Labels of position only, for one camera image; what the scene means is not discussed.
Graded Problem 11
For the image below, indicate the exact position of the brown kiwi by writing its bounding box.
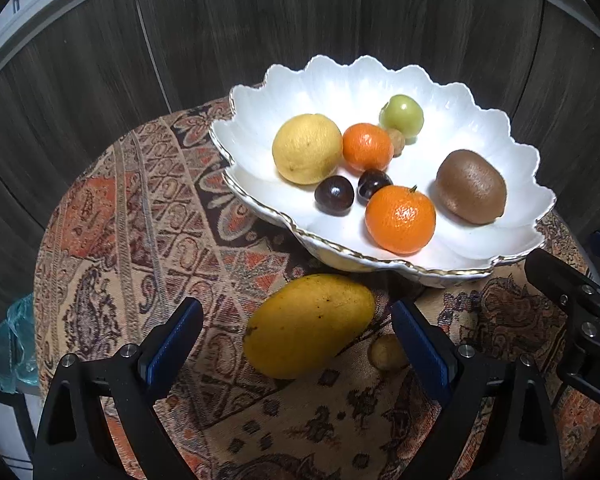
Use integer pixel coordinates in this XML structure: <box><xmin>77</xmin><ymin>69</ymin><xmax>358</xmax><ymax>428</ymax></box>
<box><xmin>434</xmin><ymin>150</ymin><xmax>507</xmax><ymax>224</ymax></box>

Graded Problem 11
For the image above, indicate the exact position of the dark cherry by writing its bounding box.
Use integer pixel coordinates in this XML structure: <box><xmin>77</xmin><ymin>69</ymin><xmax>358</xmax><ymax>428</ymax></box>
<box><xmin>356</xmin><ymin>169</ymin><xmax>393</xmax><ymax>205</ymax></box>
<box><xmin>314</xmin><ymin>176</ymin><xmax>355</xmax><ymax>216</ymax></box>

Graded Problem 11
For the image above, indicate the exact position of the teal glass object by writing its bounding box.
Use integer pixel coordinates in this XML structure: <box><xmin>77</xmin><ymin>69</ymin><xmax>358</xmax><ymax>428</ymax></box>
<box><xmin>0</xmin><ymin>294</ymin><xmax>38</xmax><ymax>393</ymax></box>

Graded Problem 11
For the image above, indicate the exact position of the large orange tangerine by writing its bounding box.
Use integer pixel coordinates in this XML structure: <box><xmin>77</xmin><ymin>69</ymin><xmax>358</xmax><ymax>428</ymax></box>
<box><xmin>365</xmin><ymin>185</ymin><xmax>437</xmax><ymax>255</ymax></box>

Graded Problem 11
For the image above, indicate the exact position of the yellow mango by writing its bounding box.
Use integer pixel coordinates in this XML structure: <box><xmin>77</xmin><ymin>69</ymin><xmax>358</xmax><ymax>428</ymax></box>
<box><xmin>242</xmin><ymin>274</ymin><xmax>375</xmax><ymax>379</ymax></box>

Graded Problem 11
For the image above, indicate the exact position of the white scalloped fruit bowl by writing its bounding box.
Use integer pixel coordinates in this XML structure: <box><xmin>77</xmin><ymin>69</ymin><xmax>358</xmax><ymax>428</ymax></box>
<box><xmin>208</xmin><ymin>54</ymin><xmax>558</xmax><ymax>288</ymax></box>

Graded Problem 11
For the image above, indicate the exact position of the patterned paisley tablecloth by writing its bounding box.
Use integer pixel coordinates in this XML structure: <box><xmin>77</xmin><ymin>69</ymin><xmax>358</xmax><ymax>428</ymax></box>
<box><xmin>32</xmin><ymin>96</ymin><xmax>600</xmax><ymax>480</ymax></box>

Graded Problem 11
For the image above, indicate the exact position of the green apple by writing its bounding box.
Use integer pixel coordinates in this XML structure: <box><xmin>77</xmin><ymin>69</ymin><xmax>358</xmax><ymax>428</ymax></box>
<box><xmin>379</xmin><ymin>94</ymin><xmax>424</xmax><ymax>139</ymax></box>

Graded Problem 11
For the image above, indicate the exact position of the small orange tangerine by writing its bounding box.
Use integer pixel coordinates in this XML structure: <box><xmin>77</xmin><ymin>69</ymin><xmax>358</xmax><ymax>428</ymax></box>
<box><xmin>342</xmin><ymin>122</ymin><xmax>393</xmax><ymax>172</ymax></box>

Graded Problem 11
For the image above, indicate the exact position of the yellow lemon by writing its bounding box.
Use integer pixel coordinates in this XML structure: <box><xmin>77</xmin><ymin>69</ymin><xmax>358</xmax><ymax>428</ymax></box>
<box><xmin>272</xmin><ymin>114</ymin><xmax>342</xmax><ymax>185</ymax></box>

